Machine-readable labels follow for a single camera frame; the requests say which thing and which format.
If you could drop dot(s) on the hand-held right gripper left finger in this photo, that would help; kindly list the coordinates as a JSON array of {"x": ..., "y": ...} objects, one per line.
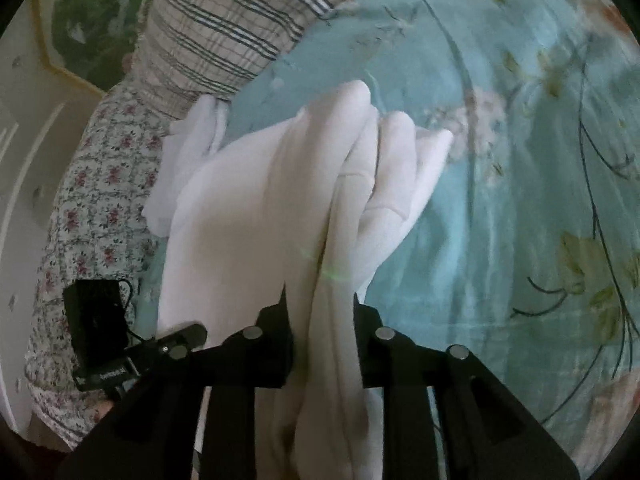
[{"x": 260, "y": 355}]

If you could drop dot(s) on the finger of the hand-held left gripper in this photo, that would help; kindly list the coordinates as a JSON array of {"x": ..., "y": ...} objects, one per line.
[{"x": 181, "y": 338}]

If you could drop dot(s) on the cream zip hoodie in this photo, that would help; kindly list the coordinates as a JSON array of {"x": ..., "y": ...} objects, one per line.
[{"x": 300, "y": 240}]

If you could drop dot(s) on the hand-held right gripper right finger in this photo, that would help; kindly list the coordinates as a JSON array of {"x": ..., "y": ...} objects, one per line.
[{"x": 380, "y": 355}]

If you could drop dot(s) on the white knit garment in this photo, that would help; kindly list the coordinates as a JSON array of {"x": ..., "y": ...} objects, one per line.
[{"x": 190, "y": 160}]

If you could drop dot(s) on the green landscape picture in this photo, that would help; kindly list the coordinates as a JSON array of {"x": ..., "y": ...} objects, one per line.
[{"x": 95, "y": 15}]

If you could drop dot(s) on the teal floral blanket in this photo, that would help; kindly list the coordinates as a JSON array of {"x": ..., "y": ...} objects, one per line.
[{"x": 500, "y": 185}]

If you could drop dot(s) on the plaid pillow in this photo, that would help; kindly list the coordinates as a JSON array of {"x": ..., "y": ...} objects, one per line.
[{"x": 225, "y": 35}]

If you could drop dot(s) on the white panelled headboard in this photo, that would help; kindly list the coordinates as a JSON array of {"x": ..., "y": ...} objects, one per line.
[{"x": 22, "y": 170}]

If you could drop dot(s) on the pink floral bed sheet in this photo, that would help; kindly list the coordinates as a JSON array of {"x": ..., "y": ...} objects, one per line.
[{"x": 95, "y": 240}]

